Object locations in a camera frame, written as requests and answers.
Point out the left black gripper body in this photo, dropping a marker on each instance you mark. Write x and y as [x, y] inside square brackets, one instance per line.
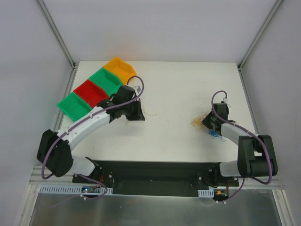
[139, 109]

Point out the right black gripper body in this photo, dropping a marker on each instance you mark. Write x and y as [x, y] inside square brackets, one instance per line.
[207, 120]

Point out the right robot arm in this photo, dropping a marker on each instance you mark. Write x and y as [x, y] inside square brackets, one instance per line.
[256, 154]

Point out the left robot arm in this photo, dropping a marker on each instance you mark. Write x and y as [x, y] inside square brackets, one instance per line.
[55, 148]

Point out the green plastic bin upper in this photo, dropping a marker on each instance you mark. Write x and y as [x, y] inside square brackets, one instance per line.
[109, 82]

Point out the green plastic bin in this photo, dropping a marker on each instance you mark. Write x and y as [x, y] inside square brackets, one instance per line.
[74, 107]
[109, 82]

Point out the orange plastic bin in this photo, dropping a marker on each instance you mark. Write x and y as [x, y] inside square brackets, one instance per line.
[121, 69]

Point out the red plastic bin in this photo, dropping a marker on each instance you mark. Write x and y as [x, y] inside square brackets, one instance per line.
[91, 93]

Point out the green plastic bin lower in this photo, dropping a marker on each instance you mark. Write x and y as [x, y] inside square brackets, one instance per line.
[74, 107]

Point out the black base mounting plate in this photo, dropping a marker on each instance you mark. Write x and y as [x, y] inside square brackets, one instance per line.
[183, 179]

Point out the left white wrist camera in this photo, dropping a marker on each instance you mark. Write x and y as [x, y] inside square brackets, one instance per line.
[137, 89]

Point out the right white cable duct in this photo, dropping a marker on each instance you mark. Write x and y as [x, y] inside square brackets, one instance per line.
[206, 193]

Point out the white cable duct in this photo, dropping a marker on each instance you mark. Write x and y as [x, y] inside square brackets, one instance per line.
[85, 190]
[206, 193]

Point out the right aluminium frame post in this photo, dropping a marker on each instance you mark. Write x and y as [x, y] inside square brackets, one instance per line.
[268, 19]

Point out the aluminium frame post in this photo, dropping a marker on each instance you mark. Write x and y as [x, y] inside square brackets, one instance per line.
[268, 19]
[51, 23]

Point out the left white cable duct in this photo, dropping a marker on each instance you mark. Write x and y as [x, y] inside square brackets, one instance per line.
[85, 190]

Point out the left aluminium frame post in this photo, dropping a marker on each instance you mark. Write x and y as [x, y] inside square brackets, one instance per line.
[51, 23]

